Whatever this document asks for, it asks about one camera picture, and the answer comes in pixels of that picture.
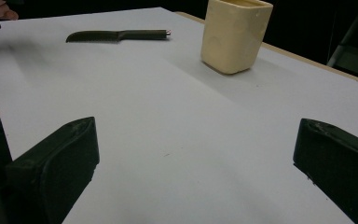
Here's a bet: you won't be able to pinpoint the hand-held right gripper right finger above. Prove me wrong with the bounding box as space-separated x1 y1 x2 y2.
293 118 358 224

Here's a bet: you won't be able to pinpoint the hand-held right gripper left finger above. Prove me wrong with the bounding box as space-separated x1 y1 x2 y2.
5 116 101 224

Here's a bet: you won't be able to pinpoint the black knife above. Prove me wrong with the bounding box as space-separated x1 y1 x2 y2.
65 29 172 44

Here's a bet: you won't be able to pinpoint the cream square container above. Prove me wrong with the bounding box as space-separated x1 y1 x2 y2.
200 0 274 75

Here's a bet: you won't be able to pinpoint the dark metal stand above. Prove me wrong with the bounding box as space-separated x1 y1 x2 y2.
326 0 358 78

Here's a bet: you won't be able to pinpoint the white table mat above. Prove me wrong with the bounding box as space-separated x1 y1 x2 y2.
0 7 358 224

